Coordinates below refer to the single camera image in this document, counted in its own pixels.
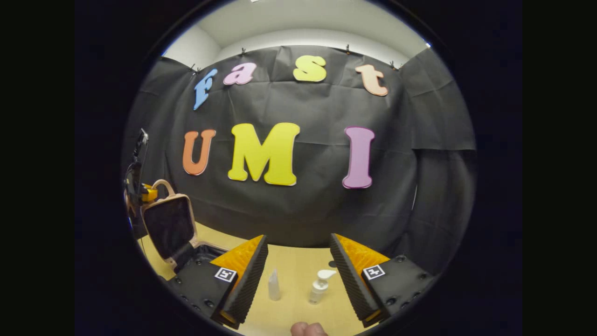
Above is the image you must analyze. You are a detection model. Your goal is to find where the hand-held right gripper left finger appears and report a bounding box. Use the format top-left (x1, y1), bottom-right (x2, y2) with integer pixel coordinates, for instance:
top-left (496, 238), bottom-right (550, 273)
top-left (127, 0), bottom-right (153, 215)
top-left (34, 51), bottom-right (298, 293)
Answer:
top-left (166, 234), bottom-right (270, 330)

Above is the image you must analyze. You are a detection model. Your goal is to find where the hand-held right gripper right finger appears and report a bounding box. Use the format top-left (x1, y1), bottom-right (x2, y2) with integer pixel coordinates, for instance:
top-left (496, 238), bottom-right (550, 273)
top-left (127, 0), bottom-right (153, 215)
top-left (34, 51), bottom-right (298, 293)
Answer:
top-left (330, 233), bottom-right (439, 328)

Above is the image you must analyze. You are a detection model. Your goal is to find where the white squeeze tube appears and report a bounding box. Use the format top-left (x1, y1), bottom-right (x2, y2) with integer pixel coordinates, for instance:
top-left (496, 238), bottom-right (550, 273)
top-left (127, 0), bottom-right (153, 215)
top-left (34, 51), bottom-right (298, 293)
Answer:
top-left (268, 267), bottom-right (282, 301)

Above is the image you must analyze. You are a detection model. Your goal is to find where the white pump bottle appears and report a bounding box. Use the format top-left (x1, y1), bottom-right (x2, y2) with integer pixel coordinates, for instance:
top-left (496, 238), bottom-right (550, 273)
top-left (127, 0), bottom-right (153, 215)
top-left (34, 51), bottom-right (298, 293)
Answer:
top-left (309, 269), bottom-right (337, 305)

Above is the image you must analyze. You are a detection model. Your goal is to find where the beige pink suitcase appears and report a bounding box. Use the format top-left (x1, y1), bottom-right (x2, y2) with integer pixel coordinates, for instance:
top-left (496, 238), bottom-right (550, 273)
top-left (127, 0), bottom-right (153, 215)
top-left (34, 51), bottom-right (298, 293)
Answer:
top-left (140, 180), bottom-right (229, 280)

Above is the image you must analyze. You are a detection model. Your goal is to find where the black backdrop cloth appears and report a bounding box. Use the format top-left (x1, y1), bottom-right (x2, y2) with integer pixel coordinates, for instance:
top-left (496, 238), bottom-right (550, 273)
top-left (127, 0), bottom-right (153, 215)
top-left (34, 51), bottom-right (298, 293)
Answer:
top-left (122, 45), bottom-right (477, 276)

